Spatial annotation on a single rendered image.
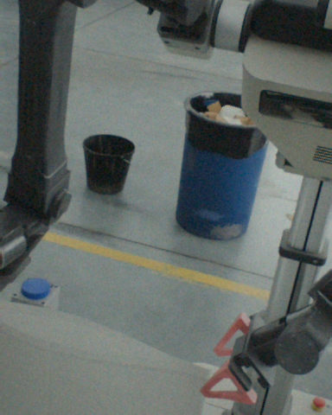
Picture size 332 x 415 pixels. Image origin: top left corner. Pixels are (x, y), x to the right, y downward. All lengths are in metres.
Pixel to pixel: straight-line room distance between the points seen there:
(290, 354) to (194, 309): 2.00
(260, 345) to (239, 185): 2.30
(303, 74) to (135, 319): 1.77
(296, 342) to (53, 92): 0.43
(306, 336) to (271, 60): 0.52
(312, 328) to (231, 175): 2.36
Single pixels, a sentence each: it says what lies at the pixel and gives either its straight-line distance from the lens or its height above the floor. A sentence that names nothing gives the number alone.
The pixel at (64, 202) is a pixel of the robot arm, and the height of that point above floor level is 1.25.
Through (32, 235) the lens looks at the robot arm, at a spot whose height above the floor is 1.19.
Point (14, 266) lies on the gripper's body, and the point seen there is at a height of 1.12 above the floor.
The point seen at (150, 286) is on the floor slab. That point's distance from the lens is 2.93.
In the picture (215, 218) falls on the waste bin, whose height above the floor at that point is 0.13.
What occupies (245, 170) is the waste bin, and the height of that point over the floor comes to 0.41.
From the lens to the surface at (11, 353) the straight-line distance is 1.09.
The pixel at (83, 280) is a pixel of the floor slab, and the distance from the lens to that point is 2.93.
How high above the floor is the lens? 1.69
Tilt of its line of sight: 27 degrees down
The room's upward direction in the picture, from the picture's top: 8 degrees clockwise
